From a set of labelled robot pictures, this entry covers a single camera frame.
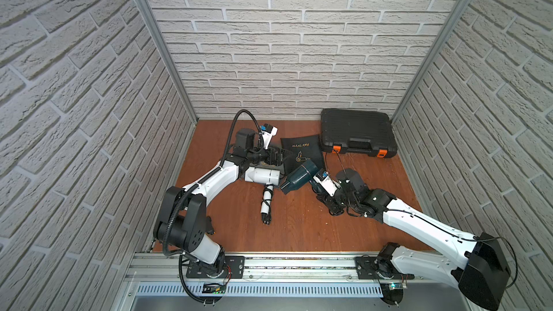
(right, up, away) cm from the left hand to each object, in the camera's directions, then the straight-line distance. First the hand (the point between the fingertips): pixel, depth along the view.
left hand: (288, 149), depth 83 cm
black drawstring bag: (+9, 0, +24) cm, 25 cm away
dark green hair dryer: (+5, -9, -7) cm, 13 cm away
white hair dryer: (-8, -13, +7) cm, 17 cm away
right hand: (+14, -17, -2) cm, 22 cm away
